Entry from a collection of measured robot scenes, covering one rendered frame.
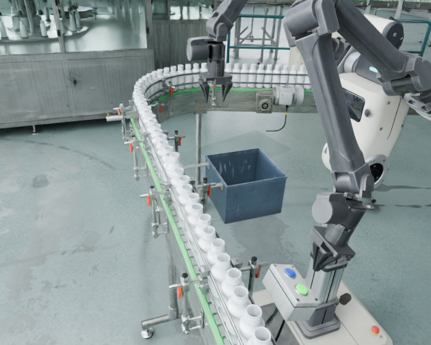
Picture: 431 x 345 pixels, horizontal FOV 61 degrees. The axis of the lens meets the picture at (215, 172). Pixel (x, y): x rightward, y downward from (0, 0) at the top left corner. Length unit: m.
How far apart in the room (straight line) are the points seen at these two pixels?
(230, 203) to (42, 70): 3.06
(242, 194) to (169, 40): 4.88
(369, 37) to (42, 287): 2.31
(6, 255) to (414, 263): 2.88
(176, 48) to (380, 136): 5.34
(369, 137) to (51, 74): 3.59
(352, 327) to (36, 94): 3.70
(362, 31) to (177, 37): 5.55
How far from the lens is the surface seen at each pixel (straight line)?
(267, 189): 1.77
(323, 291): 1.84
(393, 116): 1.34
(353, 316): 2.16
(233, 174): 2.02
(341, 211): 0.84
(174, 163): 1.39
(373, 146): 1.36
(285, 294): 1.01
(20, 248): 3.00
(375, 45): 0.98
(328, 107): 0.84
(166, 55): 6.41
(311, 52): 0.83
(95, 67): 4.33
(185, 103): 2.72
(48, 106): 4.46
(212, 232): 1.09
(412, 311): 2.70
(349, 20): 0.92
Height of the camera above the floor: 1.86
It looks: 31 degrees down
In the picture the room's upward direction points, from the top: 2 degrees clockwise
